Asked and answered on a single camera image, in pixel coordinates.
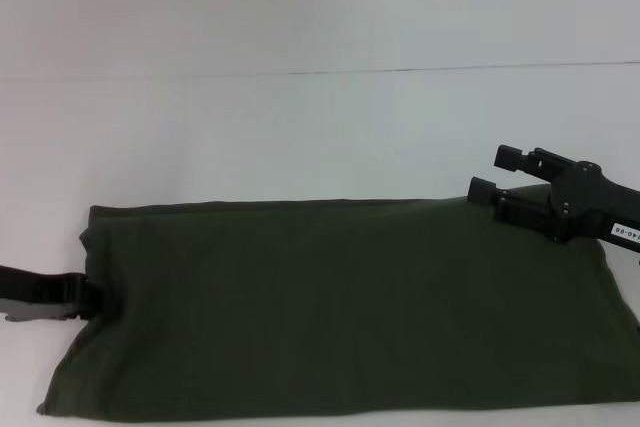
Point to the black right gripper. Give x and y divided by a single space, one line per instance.
595 209

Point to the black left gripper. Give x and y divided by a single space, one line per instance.
30 289

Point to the dark green FREE! t-shirt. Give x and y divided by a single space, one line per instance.
325 307

